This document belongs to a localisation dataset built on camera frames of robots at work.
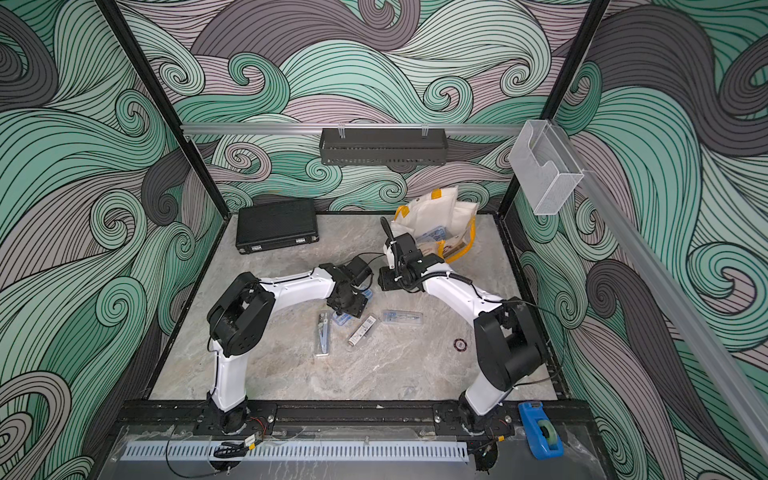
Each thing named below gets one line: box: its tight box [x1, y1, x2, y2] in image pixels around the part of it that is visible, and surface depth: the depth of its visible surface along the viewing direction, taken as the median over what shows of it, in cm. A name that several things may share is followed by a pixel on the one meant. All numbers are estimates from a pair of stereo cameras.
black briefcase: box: [236, 199, 320, 255], surface depth 113 cm
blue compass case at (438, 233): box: [416, 225, 447, 243], surface depth 113 cm
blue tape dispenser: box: [518, 401, 565, 460], surface depth 70 cm
